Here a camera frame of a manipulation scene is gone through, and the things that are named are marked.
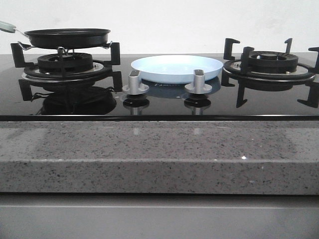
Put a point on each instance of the light blue plate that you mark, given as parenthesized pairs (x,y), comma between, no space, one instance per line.
(176,69)

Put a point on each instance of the black frying pan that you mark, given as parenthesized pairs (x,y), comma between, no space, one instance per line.
(68,38)

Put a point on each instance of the left silver stove knob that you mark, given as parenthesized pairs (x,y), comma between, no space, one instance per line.
(135,85)

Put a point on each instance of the silver stove knob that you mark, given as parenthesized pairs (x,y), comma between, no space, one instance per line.
(198,85)
(135,85)

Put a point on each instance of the right silver stove knob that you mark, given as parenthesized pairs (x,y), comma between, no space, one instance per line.
(198,85)

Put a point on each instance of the left black pan support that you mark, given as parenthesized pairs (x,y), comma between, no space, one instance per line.
(65,71)

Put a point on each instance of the left gas burner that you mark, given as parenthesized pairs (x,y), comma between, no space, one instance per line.
(72,63)

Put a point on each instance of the gas burner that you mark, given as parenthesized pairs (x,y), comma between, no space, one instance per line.
(72,63)
(272,62)

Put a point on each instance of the right gas burner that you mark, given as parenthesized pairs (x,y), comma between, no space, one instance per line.
(272,62)

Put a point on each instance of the black glass cooktop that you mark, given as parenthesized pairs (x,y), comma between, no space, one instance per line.
(232,98)

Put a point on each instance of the grey cabinet front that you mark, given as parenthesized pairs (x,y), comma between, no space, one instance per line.
(158,217)

